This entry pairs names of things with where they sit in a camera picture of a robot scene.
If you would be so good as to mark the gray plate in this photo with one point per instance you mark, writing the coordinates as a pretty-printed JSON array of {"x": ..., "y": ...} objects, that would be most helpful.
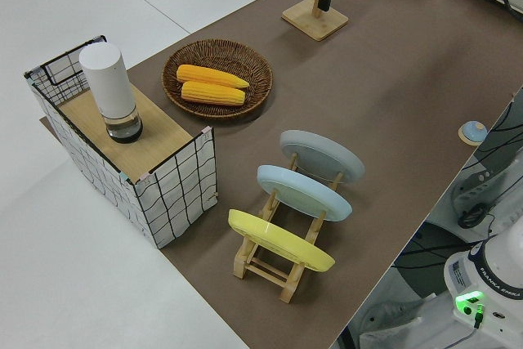
[{"x": 323, "y": 153}]

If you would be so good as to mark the white Franka arm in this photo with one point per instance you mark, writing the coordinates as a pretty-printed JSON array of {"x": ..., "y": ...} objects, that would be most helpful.
[{"x": 490, "y": 267}]

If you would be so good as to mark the light blue plate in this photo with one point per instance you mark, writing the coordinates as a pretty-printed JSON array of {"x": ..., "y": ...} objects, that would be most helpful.
[{"x": 302, "y": 193}]

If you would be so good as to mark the yellow plate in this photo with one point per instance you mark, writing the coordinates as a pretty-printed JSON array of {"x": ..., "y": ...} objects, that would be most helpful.
[{"x": 278, "y": 240}]

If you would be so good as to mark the low wooden plate rack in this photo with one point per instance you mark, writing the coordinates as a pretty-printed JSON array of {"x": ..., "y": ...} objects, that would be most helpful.
[{"x": 263, "y": 271}]

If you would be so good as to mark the round wicker basket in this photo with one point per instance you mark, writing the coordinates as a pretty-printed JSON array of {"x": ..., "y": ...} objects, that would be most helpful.
[{"x": 253, "y": 63}]

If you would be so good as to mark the brown table mat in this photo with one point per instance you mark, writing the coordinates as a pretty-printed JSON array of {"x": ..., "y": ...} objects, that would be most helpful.
[{"x": 408, "y": 99}]

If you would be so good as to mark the yellow corn cob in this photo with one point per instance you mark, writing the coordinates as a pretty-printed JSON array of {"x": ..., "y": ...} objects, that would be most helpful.
[
  {"x": 212, "y": 93},
  {"x": 208, "y": 75}
]

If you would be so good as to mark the pink binder clip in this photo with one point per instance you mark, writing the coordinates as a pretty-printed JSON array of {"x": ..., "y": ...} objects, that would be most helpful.
[
  {"x": 207, "y": 133},
  {"x": 145, "y": 178}
]

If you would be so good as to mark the blue dome call bell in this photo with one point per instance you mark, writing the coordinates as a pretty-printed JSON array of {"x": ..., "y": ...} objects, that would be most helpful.
[{"x": 472, "y": 131}]

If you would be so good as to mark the wooden board shelf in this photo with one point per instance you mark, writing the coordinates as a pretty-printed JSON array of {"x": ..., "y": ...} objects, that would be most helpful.
[{"x": 155, "y": 128}]

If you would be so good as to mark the white cylinder bottle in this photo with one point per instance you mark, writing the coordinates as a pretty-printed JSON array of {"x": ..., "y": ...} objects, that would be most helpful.
[{"x": 108, "y": 83}]

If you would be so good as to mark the teal binder clip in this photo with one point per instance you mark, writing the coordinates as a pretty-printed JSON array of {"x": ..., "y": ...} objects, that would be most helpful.
[{"x": 124, "y": 176}]

